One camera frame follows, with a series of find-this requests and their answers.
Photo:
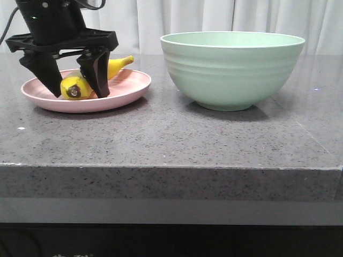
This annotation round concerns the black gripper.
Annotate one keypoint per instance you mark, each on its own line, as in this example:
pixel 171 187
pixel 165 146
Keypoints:
pixel 58 25

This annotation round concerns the yellow banana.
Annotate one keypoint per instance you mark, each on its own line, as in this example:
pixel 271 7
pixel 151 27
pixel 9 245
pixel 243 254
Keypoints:
pixel 75 87

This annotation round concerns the pink plate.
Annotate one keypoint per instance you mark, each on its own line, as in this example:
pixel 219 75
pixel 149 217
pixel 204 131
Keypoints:
pixel 126 87

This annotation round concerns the green ribbed bowl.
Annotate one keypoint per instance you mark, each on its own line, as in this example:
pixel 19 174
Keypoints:
pixel 230 70

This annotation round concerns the white curtain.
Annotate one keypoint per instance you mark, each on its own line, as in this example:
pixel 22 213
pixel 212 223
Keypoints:
pixel 140 24

